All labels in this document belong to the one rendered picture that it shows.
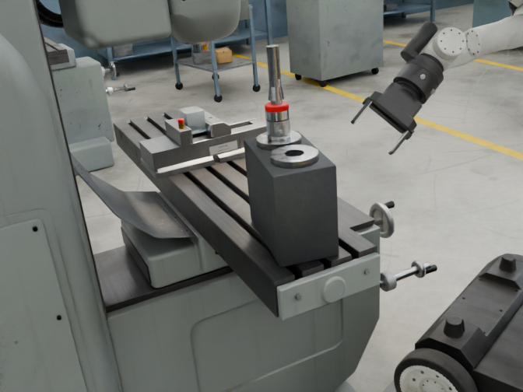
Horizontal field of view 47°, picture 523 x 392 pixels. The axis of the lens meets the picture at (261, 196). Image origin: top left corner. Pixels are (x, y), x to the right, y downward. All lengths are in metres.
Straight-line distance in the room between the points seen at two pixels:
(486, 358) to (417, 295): 1.22
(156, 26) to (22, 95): 0.31
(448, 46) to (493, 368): 0.74
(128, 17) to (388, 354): 1.65
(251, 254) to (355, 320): 0.72
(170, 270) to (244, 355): 0.37
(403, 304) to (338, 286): 1.56
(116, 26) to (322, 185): 0.54
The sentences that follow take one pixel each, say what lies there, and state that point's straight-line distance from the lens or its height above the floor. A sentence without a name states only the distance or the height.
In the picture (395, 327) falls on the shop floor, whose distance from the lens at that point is 2.56.
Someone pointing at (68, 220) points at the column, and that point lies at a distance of 1.30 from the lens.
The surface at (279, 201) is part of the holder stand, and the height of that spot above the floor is 1.10.
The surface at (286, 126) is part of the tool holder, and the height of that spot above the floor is 1.19.
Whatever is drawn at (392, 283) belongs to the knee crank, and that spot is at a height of 0.55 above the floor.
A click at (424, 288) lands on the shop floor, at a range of 2.81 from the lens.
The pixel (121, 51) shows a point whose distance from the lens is 7.39.
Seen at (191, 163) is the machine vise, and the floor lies 0.98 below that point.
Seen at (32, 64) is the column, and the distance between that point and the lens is 1.23.
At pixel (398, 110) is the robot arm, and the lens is 1.34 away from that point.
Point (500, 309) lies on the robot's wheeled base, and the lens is 1.69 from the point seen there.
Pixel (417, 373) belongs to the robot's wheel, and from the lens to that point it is 1.55.
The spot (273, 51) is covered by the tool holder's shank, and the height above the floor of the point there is 1.33.
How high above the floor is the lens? 1.55
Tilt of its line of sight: 25 degrees down
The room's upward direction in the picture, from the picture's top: 5 degrees counter-clockwise
